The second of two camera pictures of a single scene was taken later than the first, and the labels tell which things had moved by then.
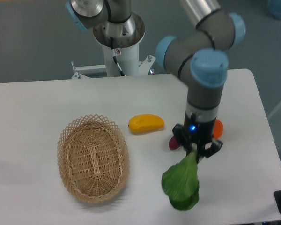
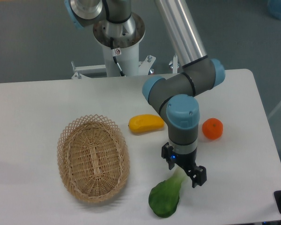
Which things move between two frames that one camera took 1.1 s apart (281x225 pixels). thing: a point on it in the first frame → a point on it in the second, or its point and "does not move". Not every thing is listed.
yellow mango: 141,123 does not move
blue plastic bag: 280,9 does not move
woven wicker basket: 93,157 does not move
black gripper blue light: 195,135 → 197,174
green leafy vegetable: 181,183 → 164,197
